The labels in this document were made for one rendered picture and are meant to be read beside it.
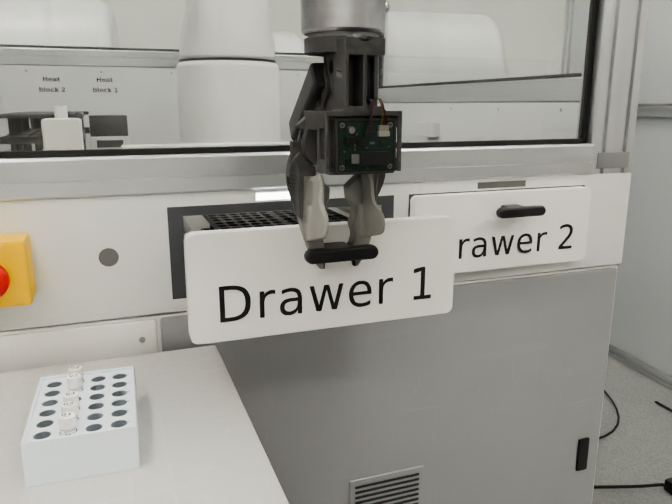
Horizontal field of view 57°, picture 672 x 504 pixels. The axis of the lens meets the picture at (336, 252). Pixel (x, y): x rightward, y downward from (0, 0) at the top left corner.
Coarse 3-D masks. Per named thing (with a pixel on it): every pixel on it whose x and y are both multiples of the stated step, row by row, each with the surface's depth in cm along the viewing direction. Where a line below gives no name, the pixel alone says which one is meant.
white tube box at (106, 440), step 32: (64, 384) 57; (96, 384) 57; (128, 384) 57; (32, 416) 51; (96, 416) 52; (128, 416) 51; (32, 448) 47; (64, 448) 48; (96, 448) 49; (128, 448) 49; (32, 480) 48; (64, 480) 48
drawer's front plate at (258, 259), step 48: (192, 240) 58; (240, 240) 60; (288, 240) 61; (336, 240) 63; (384, 240) 65; (432, 240) 67; (192, 288) 59; (336, 288) 64; (384, 288) 66; (432, 288) 68; (192, 336) 60; (240, 336) 62
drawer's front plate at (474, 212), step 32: (480, 192) 86; (512, 192) 87; (544, 192) 88; (576, 192) 90; (480, 224) 86; (512, 224) 88; (544, 224) 90; (576, 224) 92; (512, 256) 89; (544, 256) 91; (576, 256) 93
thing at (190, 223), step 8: (336, 208) 94; (344, 208) 93; (184, 216) 92; (192, 216) 93; (200, 216) 93; (184, 224) 81; (192, 224) 93; (200, 224) 93; (208, 224) 94; (184, 232) 76
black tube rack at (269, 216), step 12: (204, 216) 85; (216, 216) 83; (228, 216) 83; (240, 216) 83; (252, 216) 83; (264, 216) 83; (276, 216) 83; (288, 216) 83; (336, 216) 84; (204, 228) 90; (216, 228) 76; (228, 228) 76
